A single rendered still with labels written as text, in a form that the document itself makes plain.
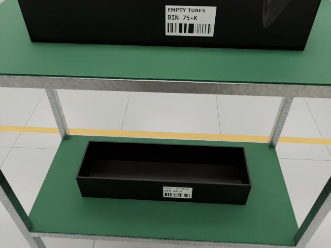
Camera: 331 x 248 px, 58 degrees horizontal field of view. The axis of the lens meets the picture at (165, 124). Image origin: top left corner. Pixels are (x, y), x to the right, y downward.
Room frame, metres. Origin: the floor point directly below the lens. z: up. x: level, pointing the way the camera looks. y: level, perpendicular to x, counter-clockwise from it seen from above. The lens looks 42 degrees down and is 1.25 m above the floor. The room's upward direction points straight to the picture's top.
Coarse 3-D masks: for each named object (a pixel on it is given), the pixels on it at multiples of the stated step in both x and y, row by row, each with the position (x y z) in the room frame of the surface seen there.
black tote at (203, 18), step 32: (32, 0) 0.59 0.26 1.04; (64, 0) 0.58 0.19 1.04; (96, 0) 0.58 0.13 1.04; (128, 0) 0.57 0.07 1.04; (160, 0) 0.57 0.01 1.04; (192, 0) 0.57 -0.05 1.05; (224, 0) 0.56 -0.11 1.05; (256, 0) 0.56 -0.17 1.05; (320, 0) 0.55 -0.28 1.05; (32, 32) 0.59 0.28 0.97; (64, 32) 0.58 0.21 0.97; (96, 32) 0.58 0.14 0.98; (128, 32) 0.58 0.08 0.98; (160, 32) 0.57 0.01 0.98; (192, 32) 0.57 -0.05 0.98; (224, 32) 0.56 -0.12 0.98; (256, 32) 0.56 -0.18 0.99; (288, 32) 0.55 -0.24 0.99
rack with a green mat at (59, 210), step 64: (0, 64) 0.50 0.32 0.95; (64, 64) 0.50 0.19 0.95; (128, 64) 0.50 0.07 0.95; (192, 64) 0.50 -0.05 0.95; (256, 64) 0.50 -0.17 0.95; (320, 64) 0.50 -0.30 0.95; (64, 128) 0.89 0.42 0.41; (0, 192) 0.47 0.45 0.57; (64, 192) 0.62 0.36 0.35; (256, 192) 0.62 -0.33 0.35
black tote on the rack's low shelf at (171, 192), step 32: (96, 160) 0.76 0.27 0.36; (128, 160) 0.76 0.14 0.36; (160, 160) 0.75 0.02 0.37; (192, 160) 0.75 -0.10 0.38; (224, 160) 0.74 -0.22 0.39; (96, 192) 0.60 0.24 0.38; (128, 192) 0.59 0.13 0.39; (160, 192) 0.59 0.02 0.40; (192, 192) 0.58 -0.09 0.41; (224, 192) 0.58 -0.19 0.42
